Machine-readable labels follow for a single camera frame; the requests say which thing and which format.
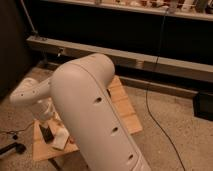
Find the upper shelf with items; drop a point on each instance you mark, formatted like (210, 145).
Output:
(174, 8)

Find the wooden table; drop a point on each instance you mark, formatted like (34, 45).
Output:
(45, 151)

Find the white rectangular box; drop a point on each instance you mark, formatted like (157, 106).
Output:
(60, 139)

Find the black cylindrical floor object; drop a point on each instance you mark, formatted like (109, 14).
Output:
(18, 147)

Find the metal shelf rail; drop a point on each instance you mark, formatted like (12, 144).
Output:
(184, 69)

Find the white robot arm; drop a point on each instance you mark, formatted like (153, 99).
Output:
(78, 90)

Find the black smartphone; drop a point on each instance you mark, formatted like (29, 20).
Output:
(46, 133)

